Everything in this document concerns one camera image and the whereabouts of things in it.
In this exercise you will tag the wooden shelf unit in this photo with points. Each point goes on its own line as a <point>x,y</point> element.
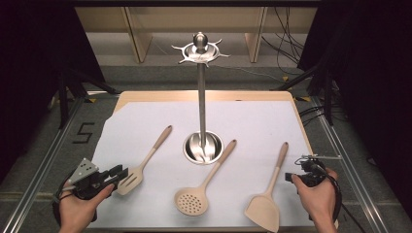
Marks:
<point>194,19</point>

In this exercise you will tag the person's right hand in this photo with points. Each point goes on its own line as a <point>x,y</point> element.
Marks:
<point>319,200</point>

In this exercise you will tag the steel utensil rack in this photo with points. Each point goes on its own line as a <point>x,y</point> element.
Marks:
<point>201,97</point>

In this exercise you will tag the beige perforated skimmer spoon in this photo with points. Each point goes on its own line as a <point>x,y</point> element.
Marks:
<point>220,162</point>

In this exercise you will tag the black curtain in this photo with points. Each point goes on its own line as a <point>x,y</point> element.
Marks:
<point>375,81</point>
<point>29,64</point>

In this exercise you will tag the aluminium floor rail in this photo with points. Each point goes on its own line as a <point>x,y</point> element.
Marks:
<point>42,174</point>
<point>353,174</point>

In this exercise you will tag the black tripod stand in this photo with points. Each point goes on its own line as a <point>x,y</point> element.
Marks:
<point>327,97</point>
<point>64,97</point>

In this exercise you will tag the beige slotted spatula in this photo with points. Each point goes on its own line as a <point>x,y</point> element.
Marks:
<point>158,142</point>

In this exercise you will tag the white table cloth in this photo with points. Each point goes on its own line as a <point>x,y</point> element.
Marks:
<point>252,129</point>

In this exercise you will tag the beige solid turner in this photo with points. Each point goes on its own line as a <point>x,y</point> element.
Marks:
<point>264,210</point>

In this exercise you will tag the person's left hand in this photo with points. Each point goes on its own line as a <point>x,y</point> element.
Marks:
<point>77,212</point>

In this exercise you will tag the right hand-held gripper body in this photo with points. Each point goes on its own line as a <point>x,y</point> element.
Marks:
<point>312,174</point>

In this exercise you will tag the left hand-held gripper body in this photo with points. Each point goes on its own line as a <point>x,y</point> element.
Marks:
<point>85,173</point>

